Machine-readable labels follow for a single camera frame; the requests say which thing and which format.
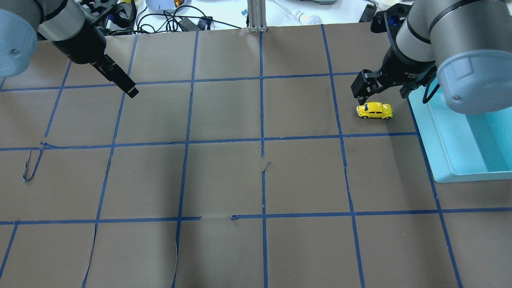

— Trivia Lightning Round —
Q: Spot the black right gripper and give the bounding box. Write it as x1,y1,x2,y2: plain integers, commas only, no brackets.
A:
351,40,437,105

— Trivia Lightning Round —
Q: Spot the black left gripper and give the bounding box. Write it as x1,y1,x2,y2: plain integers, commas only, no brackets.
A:
54,18,139,98

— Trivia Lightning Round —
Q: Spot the yellow beetle toy car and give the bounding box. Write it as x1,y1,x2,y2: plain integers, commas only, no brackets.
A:
356,102,394,120

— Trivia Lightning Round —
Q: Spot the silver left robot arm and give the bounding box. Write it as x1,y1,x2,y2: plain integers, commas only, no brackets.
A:
0,0,138,98

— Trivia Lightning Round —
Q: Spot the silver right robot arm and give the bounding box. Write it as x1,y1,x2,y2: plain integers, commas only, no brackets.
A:
351,0,512,115

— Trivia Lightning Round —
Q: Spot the blue plate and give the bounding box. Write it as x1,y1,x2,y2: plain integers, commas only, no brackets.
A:
145,0,191,13

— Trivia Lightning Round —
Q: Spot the turquoise plastic bin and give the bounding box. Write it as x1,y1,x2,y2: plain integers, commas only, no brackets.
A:
408,88,512,183

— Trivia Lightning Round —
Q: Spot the black power adapter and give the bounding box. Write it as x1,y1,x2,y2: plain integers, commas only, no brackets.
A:
178,16,213,32

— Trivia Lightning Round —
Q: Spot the white light bulb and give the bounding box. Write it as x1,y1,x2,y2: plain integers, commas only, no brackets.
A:
274,0,322,25

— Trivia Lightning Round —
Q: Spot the aluminium frame post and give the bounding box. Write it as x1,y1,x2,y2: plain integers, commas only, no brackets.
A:
247,0,268,33

